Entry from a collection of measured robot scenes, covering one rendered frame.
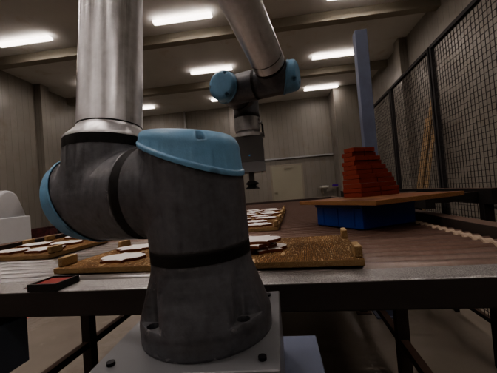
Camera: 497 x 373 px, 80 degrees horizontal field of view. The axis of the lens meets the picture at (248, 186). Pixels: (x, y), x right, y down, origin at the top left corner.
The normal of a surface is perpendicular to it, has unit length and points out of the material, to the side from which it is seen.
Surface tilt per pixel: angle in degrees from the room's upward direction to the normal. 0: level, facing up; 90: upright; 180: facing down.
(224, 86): 90
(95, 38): 85
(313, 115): 90
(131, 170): 67
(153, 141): 90
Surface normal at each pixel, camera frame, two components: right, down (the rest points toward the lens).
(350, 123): -0.11, -0.01
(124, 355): -0.10, -1.00
